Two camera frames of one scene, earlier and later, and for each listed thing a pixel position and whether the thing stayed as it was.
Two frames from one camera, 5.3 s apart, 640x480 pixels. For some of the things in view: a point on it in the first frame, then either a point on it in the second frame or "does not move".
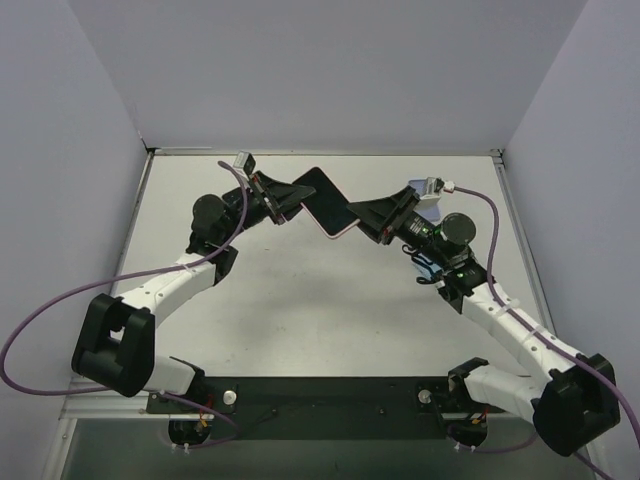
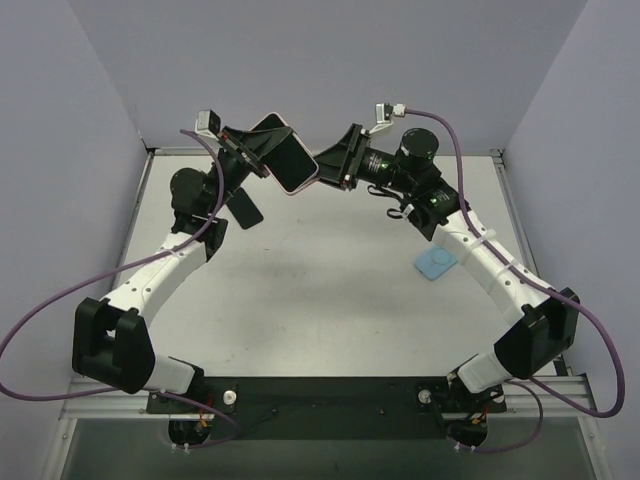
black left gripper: (266, 198) → (238, 150)
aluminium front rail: (106, 404) does not move
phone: (327, 207) → (291, 166)
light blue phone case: (425, 266) does not move
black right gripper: (396, 215) → (351, 156)
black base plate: (328, 408) does not move
